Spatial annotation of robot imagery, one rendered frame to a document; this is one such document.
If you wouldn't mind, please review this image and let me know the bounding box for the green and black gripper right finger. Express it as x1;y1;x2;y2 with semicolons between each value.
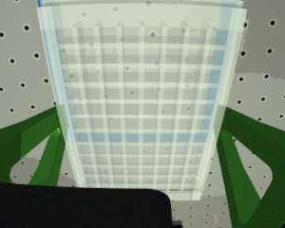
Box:
217;106;285;228

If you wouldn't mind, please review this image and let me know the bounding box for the grey perforated base plate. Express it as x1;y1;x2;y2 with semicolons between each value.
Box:
0;0;285;228

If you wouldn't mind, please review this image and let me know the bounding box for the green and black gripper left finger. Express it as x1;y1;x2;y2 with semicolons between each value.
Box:
0;106;66;186

